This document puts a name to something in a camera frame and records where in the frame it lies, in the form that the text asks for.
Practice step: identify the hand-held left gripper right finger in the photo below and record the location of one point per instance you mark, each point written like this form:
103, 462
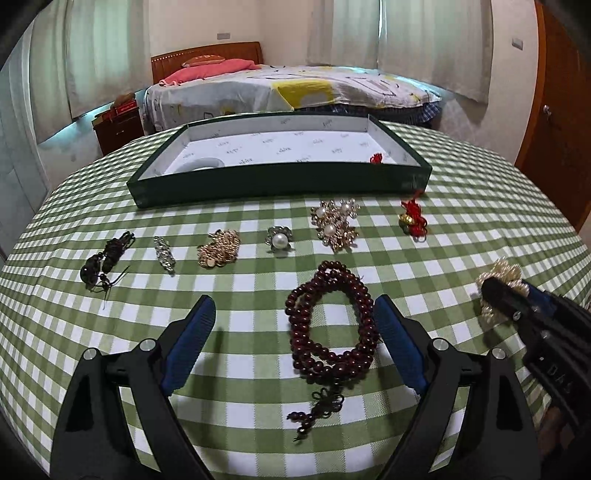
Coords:
397, 341

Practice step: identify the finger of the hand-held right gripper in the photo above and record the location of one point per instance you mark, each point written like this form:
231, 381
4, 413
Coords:
541, 297
501, 297

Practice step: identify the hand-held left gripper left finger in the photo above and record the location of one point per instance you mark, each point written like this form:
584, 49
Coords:
189, 341

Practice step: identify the silver rhinestone brooch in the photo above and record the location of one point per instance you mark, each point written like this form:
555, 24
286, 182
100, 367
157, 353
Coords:
165, 254

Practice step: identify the gold pearl flower brooch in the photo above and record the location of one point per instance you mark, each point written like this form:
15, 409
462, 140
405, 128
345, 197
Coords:
330, 229

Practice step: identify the green shallow box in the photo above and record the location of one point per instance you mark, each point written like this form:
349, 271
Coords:
277, 182

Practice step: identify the person's right hand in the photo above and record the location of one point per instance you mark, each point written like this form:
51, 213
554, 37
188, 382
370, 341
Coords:
556, 424

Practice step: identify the green checkered tablecloth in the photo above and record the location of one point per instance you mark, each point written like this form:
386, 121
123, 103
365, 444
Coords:
258, 286

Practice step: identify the wooden door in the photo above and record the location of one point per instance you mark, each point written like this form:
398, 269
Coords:
554, 152

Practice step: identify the translucent white bangle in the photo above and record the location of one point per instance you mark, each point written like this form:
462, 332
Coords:
203, 161

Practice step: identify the wooden nightstand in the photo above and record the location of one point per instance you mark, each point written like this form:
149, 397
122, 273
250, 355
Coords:
117, 134

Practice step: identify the frosted glass sliding door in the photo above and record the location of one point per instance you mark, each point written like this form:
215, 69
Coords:
23, 175

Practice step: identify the flat yellowish box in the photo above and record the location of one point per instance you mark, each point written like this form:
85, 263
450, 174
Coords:
102, 118

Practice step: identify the red box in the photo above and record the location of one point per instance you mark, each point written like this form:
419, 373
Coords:
125, 109

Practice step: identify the bed with patterned sheet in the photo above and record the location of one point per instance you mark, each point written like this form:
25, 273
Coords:
221, 92

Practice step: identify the brown teddy bear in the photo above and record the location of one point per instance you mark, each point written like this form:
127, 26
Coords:
123, 98

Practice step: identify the white curtain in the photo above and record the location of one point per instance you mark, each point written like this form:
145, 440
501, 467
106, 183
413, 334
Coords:
346, 32
108, 50
434, 46
48, 69

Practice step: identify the pink pillow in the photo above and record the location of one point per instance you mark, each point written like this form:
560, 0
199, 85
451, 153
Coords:
207, 71

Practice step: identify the brown patterned cushion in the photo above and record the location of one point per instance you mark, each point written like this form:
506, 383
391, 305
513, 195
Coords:
203, 60

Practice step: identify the wall switch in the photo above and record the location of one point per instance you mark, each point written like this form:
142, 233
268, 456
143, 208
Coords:
517, 44

